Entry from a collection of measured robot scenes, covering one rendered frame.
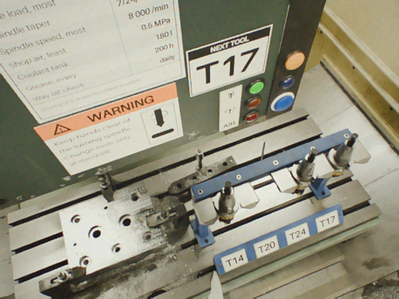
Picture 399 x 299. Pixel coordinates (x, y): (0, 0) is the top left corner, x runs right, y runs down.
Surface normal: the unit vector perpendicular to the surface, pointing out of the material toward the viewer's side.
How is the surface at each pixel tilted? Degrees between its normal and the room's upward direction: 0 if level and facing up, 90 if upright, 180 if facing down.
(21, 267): 0
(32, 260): 0
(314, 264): 7
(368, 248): 24
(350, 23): 90
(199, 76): 90
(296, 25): 90
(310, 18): 90
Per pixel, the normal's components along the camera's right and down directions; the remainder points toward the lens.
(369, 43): -0.93, 0.33
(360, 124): -0.41, -0.34
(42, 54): 0.37, 0.78
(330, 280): 0.09, -0.56
